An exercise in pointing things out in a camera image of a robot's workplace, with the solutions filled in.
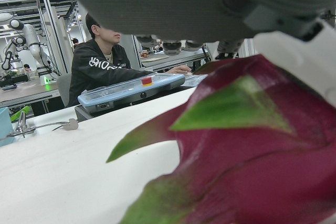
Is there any person in black jacket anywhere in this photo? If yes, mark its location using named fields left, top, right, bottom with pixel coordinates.
left=68, top=13, right=192, bottom=106

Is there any white keyboard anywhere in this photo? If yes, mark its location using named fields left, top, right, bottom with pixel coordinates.
left=181, top=73, right=209, bottom=88

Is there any red dragon fruit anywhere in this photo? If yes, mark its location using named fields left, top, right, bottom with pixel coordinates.
left=106, top=54, right=336, bottom=224

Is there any white metal frame post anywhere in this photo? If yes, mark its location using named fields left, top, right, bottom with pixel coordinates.
left=33, top=0, right=74, bottom=75

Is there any light blue container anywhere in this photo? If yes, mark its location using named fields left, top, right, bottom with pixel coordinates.
left=0, top=107, right=14, bottom=147

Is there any grey workbench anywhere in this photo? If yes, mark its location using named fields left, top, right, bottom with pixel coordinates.
left=0, top=78, right=62, bottom=109
left=140, top=49, right=211, bottom=69

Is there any blue grey teach pendant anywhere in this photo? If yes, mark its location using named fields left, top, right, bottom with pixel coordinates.
left=78, top=73, right=186, bottom=111

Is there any device with green light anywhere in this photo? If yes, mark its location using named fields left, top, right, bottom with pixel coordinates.
left=39, top=74, right=57, bottom=86

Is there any green plastic tool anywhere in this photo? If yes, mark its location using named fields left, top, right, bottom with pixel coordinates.
left=10, top=105, right=32, bottom=123

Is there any metal spring clamp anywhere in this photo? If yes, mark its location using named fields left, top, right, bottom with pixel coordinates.
left=7, top=110, right=79, bottom=138

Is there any white humanoid robot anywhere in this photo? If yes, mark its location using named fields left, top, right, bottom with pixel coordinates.
left=0, top=13, right=52, bottom=78

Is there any grey electronics box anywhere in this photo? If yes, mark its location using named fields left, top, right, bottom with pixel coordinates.
left=75, top=104, right=96, bottom=122

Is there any left white dexterous robot hand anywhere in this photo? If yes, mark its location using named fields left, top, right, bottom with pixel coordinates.
left=54, top=0, right=336, bottom=101

